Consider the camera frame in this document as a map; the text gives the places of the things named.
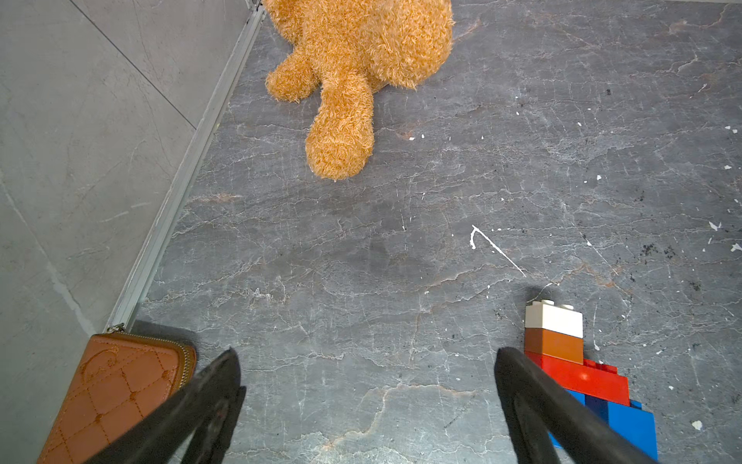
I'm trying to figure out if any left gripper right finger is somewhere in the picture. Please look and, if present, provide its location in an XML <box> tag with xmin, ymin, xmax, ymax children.
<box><xmin>494</xmin><ymin>347</ymin><xmax>653</xmax><ymax>463</ymax></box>

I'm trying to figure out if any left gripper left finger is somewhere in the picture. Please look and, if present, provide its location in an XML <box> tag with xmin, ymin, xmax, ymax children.
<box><xmin>88</xmin><ymin>348</ymin><xmax>247</xmax><ymax>463</ymax></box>

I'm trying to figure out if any blue lego brick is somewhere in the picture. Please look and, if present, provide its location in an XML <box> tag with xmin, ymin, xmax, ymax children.
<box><xmin>585</xmin><ymin>396</ymin><xmax>658</xmax><ymax>461</ymax></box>
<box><xmin>547</xmin><ymin>387</ymin><xmax>587</xmax><ymax>449</ymax></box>

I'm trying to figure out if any orange lego brick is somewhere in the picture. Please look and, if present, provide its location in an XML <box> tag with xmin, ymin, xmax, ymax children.
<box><xmin>524</xmin><ymin>328</ymin><xmax>584</xmax><ymax>365</ymax></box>

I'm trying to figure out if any red long lego brick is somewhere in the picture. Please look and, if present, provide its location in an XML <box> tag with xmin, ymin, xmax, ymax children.
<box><xmin>525</xmin><ymin>351</ymin><xmax>630</xmax><ymax>406</ymax></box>

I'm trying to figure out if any white lego brick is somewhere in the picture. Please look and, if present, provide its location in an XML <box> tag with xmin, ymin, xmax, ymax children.
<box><xmin>525</xmin><ymin>300</ymin><xmax>584</xmax><ymax>338</ymax></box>

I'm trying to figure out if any blue lego brick bottom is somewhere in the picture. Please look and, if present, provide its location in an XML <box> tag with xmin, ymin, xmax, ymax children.
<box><xmin>585</xmin><ymin>396</ymin><xmax>658</xmax><ymax>461</ymax></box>

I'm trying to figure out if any brown block at left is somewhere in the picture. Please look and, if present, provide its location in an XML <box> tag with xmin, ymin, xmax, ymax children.
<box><xmin>38</xmin><ymin>329</ymin><xmax>197</xmax><ymax>463</ymax></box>

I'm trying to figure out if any brown teddy bear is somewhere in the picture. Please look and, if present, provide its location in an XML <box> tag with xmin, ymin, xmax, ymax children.
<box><xmin>264</xmin><ymin>0</ymin><xmax>454</xmax><ymax>181</ymax></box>

